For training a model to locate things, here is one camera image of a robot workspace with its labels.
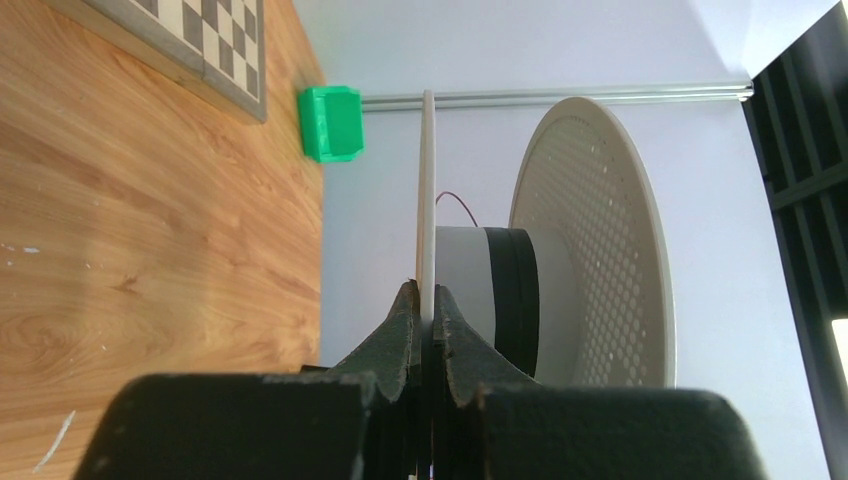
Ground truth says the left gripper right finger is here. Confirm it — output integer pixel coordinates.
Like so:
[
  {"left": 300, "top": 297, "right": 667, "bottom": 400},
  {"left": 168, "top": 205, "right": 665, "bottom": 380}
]
[{"left": 433, "top": 286, "right": 766, "bottom": 479}]

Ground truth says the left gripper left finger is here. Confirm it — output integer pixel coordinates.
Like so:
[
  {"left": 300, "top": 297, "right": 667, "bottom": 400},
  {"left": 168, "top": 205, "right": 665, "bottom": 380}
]
[{"left": 75, "top": 281, "right": 419, "bottom": 479}]

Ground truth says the grey cable spool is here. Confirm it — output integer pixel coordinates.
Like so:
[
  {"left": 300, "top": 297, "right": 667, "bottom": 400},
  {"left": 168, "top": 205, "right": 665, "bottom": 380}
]
[{"left": 417, "top": 97, "right": 676, "bottom": 388}]

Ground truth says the thin red wire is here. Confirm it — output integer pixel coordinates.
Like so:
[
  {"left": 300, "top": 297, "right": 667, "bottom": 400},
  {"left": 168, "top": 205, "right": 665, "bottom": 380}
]
[{"left": 435, "top": 191, "right": 480, "bottom": 229}]

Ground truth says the green plastic bin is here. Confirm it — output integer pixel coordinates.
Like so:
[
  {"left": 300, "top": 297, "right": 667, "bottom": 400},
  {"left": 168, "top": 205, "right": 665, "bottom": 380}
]
[{"left": 297, "top": 86, "right": 365, "bottom": 164}]

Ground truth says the wooden chessboard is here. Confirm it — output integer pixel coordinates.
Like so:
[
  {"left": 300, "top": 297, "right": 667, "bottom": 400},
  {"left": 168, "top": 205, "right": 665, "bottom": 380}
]
[{"left": 47, "top": 0, "right": 267, "bottom": 124}]

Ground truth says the aluminium frame post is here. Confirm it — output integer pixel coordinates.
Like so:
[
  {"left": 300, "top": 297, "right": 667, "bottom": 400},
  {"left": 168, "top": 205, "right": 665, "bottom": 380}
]
[{"left": 360, "top": 80, "right": 755, "bottom": 114}]

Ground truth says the black window frame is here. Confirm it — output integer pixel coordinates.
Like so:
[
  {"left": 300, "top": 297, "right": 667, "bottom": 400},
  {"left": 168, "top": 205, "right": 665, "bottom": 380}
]
[{"left": 743, "top": 3, "right": 847, "bottom": 479}]

